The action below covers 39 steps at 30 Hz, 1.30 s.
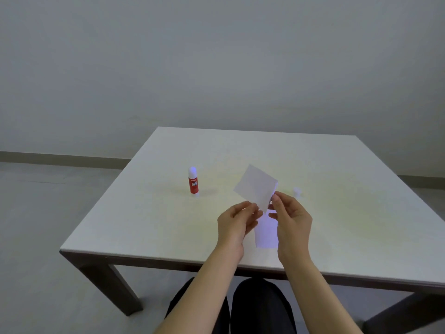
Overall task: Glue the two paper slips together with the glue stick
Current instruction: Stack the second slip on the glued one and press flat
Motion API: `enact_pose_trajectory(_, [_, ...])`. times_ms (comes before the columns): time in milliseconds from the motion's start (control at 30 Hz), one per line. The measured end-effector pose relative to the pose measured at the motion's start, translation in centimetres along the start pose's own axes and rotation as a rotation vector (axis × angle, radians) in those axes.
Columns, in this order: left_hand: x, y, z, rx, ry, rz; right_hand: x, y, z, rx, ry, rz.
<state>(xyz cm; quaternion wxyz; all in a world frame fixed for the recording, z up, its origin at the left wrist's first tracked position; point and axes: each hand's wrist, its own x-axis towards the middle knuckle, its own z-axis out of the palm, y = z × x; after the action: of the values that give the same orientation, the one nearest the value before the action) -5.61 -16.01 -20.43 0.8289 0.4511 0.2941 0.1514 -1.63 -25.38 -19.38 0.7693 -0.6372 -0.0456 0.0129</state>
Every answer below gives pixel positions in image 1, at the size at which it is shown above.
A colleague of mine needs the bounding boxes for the person's black trousers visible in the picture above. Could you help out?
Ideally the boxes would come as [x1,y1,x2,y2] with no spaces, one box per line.
[164,276,298,334]

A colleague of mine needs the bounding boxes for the person's left forearm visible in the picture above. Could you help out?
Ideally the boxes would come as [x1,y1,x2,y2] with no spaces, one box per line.
[153,247,244,334]

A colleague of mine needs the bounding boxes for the person's right hand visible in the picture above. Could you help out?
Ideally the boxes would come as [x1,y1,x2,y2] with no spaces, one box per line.
[268,191,313,265]

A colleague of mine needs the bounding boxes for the person's right forearm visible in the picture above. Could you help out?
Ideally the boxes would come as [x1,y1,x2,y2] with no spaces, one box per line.
[277,255,364,334]

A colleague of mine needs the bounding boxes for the red and white glue stick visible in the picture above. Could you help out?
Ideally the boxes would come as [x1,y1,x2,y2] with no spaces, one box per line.
[188,166,200,196]

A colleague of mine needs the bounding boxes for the person's left hand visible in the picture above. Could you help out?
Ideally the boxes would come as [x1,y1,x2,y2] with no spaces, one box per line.
[217,201,264,262]

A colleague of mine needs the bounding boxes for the white table with dark legs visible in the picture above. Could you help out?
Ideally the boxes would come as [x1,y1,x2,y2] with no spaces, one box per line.
[59,127,445,334]

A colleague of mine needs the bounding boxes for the white square paper sheet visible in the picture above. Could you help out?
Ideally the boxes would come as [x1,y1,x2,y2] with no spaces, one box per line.
[233,164,279,213]

